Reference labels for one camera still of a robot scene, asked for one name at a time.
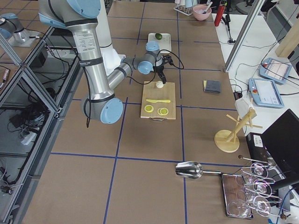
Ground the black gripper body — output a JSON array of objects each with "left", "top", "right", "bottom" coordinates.
[{"left": 154, "top": 55, "right": 173, "bottom": 76}]

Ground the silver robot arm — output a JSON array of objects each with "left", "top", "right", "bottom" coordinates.
[
  {"left": 0, "top": 13, "right": 166, "bottom": 88},
  {"left": 39, "top": 0, "right": 167, "bottom": 124}
]

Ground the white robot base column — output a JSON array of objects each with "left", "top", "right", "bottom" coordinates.
[{"left": 88, "top": 0, "right": 125, "bottom": 80}]

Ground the pink ice bowl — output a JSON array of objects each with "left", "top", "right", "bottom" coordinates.
[{"left": 192, "top": 1, "right": 213, "bottom": 21}]

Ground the white bear tray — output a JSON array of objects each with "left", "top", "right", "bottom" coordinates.
[{"left": 148, "top": 33, "right": 172, "bottom": 52}]

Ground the yellow plastic knife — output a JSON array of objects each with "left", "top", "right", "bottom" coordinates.
[{"left": 146, "top": 99, "right": 171, "bottom": 103}]

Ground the green lime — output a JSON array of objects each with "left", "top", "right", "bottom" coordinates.
[{"left": 155, "top": 33, "right": 163, "bottom": 40}]

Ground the wooden cutting board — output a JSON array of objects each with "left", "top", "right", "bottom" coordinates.
[{"left": 140, "top": 82, "right": 176, "bottom": 120}]

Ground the lemon slice right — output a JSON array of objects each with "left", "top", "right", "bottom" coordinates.
[{"left": 157, "top": 107, "right": 169, "bottom": 116}]

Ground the lemon slice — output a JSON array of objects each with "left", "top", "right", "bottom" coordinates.
[
  {"left": 157, "top": 107, "right": 169, "bottom": 116},
  {"left": 144, "top": 105, "right": 154, "bottom": 113}
]

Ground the lemon slice left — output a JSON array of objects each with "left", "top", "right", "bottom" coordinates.
[{"left": 144, "top": 105, "right": 154, "bottom": 113}]

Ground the dark grey sponge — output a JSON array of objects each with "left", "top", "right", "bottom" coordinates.
[{"left": 203, "top": 80, "right": 221, "bottom": 94}]

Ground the light blue cup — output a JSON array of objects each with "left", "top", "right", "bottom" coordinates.
[{"left": 185, "top": 0, "right": 193, "bottom": 8}]

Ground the red cylinder bottle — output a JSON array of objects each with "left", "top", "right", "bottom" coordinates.
[{"left": 214, "top": 5, "right": 226, "bottom": 27}]

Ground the black selfie stick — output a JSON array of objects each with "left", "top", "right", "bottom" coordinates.
[{"left": 222, "top": 9, "right": 235, "bottom": 44}]

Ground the wooden mug tree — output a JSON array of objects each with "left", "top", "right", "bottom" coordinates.
[{"left": 214, "top": 107, "right": 262, "bottom": 153}]

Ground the metal scoop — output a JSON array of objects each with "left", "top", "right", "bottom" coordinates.
[{"left": 175, "top": 161, "right": 221, "bottom": 179}]

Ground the near teach pendant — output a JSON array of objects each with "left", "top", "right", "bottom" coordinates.
[{"left": 248, "top": 78, "right": 285, "bottom": 108}]

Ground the teach pendant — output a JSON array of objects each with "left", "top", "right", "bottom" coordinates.
[
  {"left": 259, "top": 57, "right": 292, "bottom": 84},
  {"left": 248, "top": 78, "right": 285, "bottom": 108}
]

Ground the far teach pendant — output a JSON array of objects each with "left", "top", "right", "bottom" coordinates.
[{"left": 259, "top": 57, "right": 292, "bottom": 84}]

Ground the black monitor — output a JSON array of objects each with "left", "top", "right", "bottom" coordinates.
[{"left": 262, "top": 109, "right": 299, "bottom": 191}]

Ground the wine glass rack tray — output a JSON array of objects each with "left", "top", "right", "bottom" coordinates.
[{"left": 221, "top": 155, "right": 282, "bottom": 219}]

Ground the white wire cup rack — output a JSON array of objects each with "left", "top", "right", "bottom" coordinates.
[{"left": 173, "top": 5, "right": 192, "bottom": 16}]

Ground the aluminium frame post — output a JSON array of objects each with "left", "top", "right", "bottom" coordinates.
[{"left": 224, "top": 0, "right": 265, "bottom": 72}]

